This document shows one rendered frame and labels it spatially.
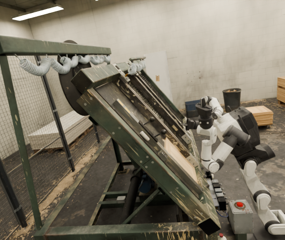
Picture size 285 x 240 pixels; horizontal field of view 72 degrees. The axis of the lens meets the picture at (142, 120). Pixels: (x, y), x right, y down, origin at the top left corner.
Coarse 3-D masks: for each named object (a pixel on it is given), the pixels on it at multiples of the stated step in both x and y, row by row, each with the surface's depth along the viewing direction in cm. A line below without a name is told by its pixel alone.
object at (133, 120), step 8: (120, 104) 137; (128, 112) 138; (136, 120) 139; (136, 128) 141; (152, 144) 143; (160, 144) 146; (168, 152) 149; (168, 160) 145; (176, 168) 147; (184, 176) 148; (192, 184) 149; (200, 192) 151
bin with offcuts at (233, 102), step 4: (236, 88) 583; (224, 92) 564; (228, 92) 553; (232, 92) 549; (236, 92) 546; (240, 92) 558; (224, 96) 572; (228, 96) 559; (232, 96) 554; (236, 96) 553; (240, 96) 563; (224, 100) 580; (228, 100) 564; (232, 100) 559; (236, 100) 558; (228, 104) 569; (232, 104) 563; (236, 104) 562; (232, 108) 567; (236, 108) 566
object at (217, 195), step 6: (210, 174) 194; (210, 180) 187; (216, 180) 181; (210, 186) 179; (216, 186) 174; (210, 192) 161; (216, 192) 168; (216, 198) 164; (222, 198) 159; (216, 204) 157; (222, 204) 157; (216, 210) 158; (222, 210) 161; (222, 216) 160
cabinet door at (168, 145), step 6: (168, 144) 169; (168, 150) 159; (174, 150) 172; (174, 156) 161; (180, 156) 175; (180, 162) 163; (186, 162) 176; (186, 168) 165; (192, 168) 178; (192, 174) 167
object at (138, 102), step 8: (112, 64) 163; (120, 72) 165; (120, 80) 168; (128, 80) 168; (120, 88) 170; (128, 88) 169; (128, 96) 171; (136, 96) 170; (136, 104) 173; (144, 104) 172; (144, 112) 174; (152, 112) 177; (160, 120) 179; (160, 128) 177; (168, 136) 178; (176, 144) 180; (184, 152) 181; (192, 160) 183
